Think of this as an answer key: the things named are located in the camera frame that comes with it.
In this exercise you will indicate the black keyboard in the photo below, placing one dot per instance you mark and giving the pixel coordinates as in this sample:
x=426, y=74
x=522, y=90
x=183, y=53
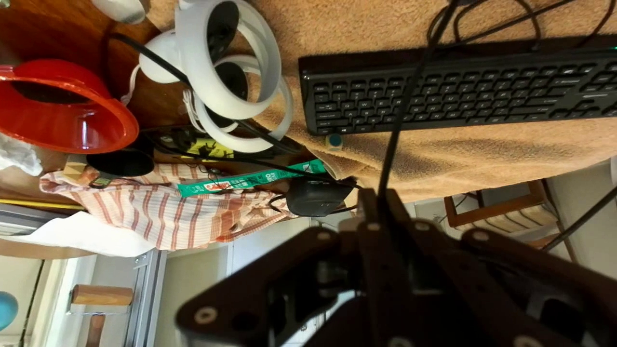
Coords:
x=449, y=90

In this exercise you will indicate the red bowl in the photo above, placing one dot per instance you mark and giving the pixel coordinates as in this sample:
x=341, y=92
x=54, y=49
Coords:
x=77, y=122

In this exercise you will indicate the brown wooden table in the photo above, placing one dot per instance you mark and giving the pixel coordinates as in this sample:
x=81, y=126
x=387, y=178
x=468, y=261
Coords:
x=58, y=32

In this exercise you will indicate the green package strip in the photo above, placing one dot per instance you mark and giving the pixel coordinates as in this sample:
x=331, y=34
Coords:
x=250, y=180

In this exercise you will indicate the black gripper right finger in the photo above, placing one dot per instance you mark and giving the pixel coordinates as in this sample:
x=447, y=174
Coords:
x=487, y=282

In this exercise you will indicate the blue ball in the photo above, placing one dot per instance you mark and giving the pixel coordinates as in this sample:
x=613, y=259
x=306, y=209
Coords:
x=5, y=309

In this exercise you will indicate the red striped cloth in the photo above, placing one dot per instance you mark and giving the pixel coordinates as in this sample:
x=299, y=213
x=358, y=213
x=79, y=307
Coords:
x=160, y=219

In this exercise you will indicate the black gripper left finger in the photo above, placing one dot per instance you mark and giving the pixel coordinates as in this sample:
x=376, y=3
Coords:
x=308, y=277

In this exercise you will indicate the black computer mouse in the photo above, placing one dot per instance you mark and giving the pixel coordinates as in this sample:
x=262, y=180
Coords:
x=318, y=196

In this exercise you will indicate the tan towel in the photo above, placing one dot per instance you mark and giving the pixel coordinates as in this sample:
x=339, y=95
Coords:
x=482, y=161

